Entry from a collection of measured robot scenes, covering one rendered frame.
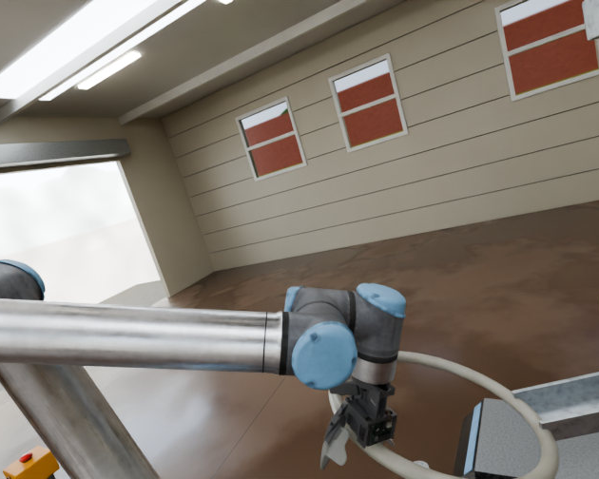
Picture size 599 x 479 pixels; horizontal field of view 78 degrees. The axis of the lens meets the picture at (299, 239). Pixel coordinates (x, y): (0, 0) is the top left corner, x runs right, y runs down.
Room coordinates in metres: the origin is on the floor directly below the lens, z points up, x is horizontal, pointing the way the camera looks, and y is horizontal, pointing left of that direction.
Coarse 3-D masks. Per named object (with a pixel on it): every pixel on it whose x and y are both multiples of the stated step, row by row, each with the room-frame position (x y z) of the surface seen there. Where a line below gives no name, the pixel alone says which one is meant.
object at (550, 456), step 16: (400, 352) 0.99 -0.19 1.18; (448, 368) 0.95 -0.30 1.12; (464, 368) 0.93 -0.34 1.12; (480, 384) 0.89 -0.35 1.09; (496, 384) 0.86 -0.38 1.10; (336, 400) 0.74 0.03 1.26; (512, 400) 0.80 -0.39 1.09; (528, 416) 0.74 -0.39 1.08; (352, 432) 0.65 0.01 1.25; (544, 432) 0.68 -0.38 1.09; (368, 448) 0.62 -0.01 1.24; (384, 448) 0.61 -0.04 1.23; (544, 448) 0.64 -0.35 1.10; (384, 464) 0.59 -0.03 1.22; (400, 464) 0.57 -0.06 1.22; (416, 464) 0.57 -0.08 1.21; (544, 464) 0.59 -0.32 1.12
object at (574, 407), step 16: (544, 384) 0.80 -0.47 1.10; (560, 384) 0.79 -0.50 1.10; (576, 384) 0.79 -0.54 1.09; (592, 384) 0.78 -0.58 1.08; (528, 400) 0.80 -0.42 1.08; (544, 400) 0.79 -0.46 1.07; (560, 400) 0.79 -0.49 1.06; (576, 400) 0.77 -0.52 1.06; (592, 400) 0.76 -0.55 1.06; (544, 416) 0.75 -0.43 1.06; (560, 416) 0.69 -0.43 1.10; (576, 416) 0.68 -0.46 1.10; (592, 416) 0.68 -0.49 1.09; (560, 432) 0.69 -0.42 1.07; (576, 432) 0.68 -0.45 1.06; (592, 432) 0.68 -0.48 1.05
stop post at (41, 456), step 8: (40, 448) 1.26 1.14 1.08; (32, 456) 1.22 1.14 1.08; (40, 456) 1.20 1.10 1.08; (48, 456) 1.21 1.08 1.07; (16, 464) 1.20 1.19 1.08; (24, 464) 1.19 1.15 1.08; (32, 464) 1.17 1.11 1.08; (40, 464) 1.19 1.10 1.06; (48, 464) 1.20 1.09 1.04; (56, 464) 1.22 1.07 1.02; (8, 472) 1.17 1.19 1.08; (16, 472) 1.15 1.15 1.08; (24, 472) 1.15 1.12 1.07; (32, 472) 1.16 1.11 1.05; (40, 472) 1.18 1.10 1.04; (48, 472) 1.19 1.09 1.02
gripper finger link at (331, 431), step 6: (342, 408) 0.65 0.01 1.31; (336, 414) 0.65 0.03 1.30; (342, 414) 0.64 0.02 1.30; (330, 420) 0.65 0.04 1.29; (336, 420) 0.64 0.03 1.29; (342, 420) 0.64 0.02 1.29; (330, 426) 0.64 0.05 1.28; (336, 426) 0.64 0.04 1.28; (342, 426) 0.64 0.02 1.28; (330, 432) 0.64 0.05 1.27; (324, 438) 0.64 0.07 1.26; (330, 438) 0.63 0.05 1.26
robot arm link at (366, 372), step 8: (360, 360) 0.61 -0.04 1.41; (360, 368) 0.61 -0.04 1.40; (368, 368) 0.60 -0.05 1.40; (376, 368) 0.60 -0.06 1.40; (384, 368) 0.60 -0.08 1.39; (392, 368) 0.61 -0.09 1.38; (360, 376) 0.61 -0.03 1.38; (368, 376) 0.60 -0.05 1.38; (376, 376) 0.60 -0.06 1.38; (384, 376) 0.60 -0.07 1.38; (392, 376) 0.61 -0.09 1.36; (376, 384) 0.60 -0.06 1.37
